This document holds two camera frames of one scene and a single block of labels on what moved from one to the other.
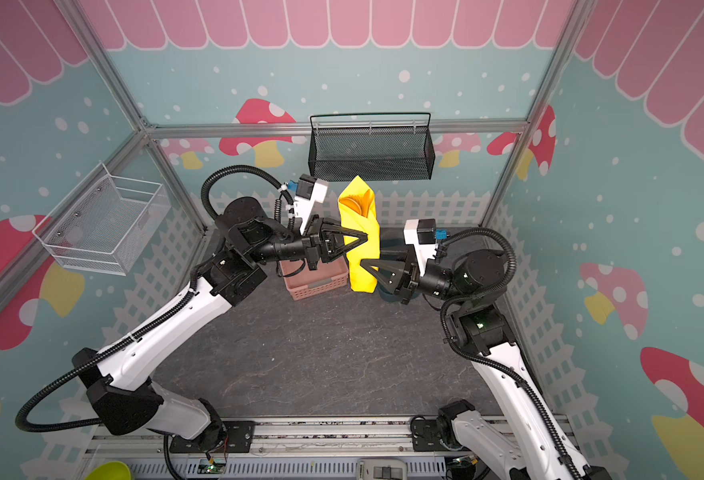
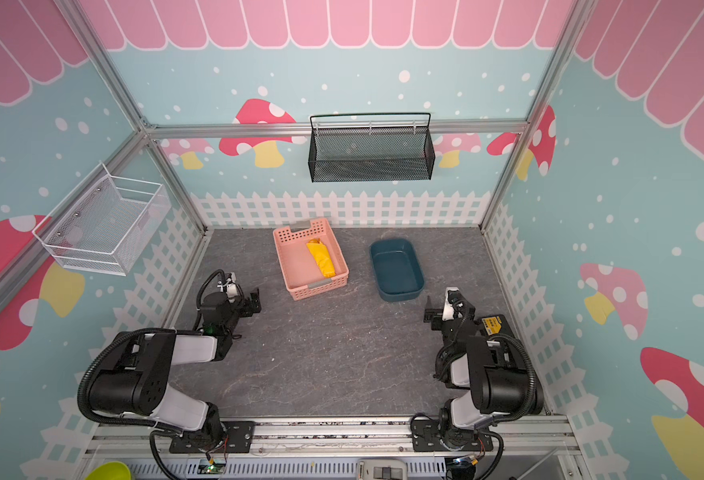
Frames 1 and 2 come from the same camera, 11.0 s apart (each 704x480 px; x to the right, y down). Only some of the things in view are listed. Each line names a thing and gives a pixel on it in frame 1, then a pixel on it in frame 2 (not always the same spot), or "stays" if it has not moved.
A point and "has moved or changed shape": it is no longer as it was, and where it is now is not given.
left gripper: x=326 y=246 to x=248 y=310
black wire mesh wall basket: x=371 y=147 stays
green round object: x=110 y=470 stays
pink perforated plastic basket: x=304 y=282 stays
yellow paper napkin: x=358 y=208 has moved or changed shape
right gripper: x=409 y=279 to x=438 y=315
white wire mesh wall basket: x=105 y=224 stays
